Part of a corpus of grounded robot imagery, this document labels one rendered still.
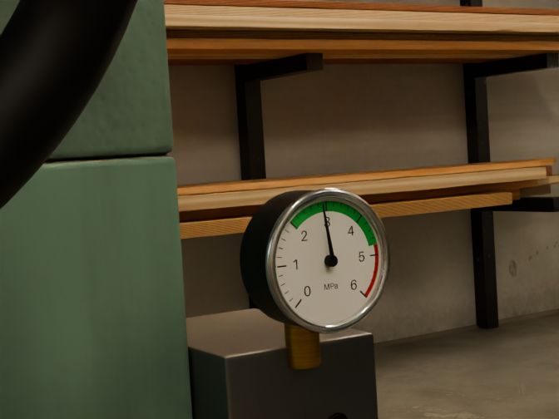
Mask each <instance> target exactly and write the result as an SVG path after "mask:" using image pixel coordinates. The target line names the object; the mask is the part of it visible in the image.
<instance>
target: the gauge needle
mask: <svg viewBox="0 0 559 419"><path fill-rule="evenodd" d="M322 206H323V212H324V222H325V228H326V234H327V239H328V245H329V255H327V256H326V257H325V259H324V262H325V264H326V265H327V266H329V267H334V266H336V265H337V263H338V259H337V257H336V256H334V251H333V246H332V242H331V238H330V234H329V226H328V222H327V218H326V213H325V210H324V205H322Z"/></svg>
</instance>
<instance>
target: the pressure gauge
mask: <svg viewBox="0 0 559 419"><path fill-rule="evenodd" d="M322 205H324V210H325V213H326V218H327V222H328V226H329V234H330V238H331V242H332V246H333V251H334V256H336V257H337V259H338V263H337V265H336V266H334V267H329V266H327V265H326V264H325V262H324V259H325V257H326V256H327V255H329V245H328V239H327V234H326V228H325V222H324V212H323V206H322ZM389 270H390V247H389V241H388V236H387V233H386V230H385V228H384V226H383V223H382V221H381V219H380V218H379V216H378V215H377V213H376V212H375V210H374V209H373V208H372V207H371V205H369V204H368V203H367V202H366V201H365V200H363V199H362V198H361V197H359V196H358V195H356V194H354V193H352V192H349V191H347V190H342V189H336V188H324V189H318V190H292V191H287V192H284V193H282V194H280V195H276V196H275V197H274V198H272V199H270V200H268V201H267V202H266V203H265V204H263V205H262V206H261V207H260V208H259V209H258V210H257V212H256V213H255V214H254V216H253V217H252V219H251V220H250V222H249V224H248V226H247V228H246V230H245V233H244V236H243V239H242V242H241V247H240V272H241V277H242V279H243V283H244V286H245V289H246V291H247V293H248V294H249V296H250V298H251V299H252V301H253V302H254V304H255V305H256V306H257V307H258V308H259V310H260V311H262V312H263V313H264V314H266V315H267V316H268V317H270V318H273V319H274V320H276V321H278V322H281V323H284V340H285V346H286V347H287V349H288V358H289V367H291V368H293V369H307V368H313V367H318V366H319V365H320V363H321V351H320V337H319V334H320V333H338V332H342V331H344V330H347V329H349V328H351V327H353V326H355V325H356V324H358V323H360V322H361V321H362V320H364V319H365V318H366V317H367V316H368V315H369V314H370V313H371V312H372V311H373V309H374V308H375V306H376V305H377V303H378V301H379V300H380V299H381V297H382V295H383V291H384V290H385V287H386V284H387V282H388V276H389Z"/></svg>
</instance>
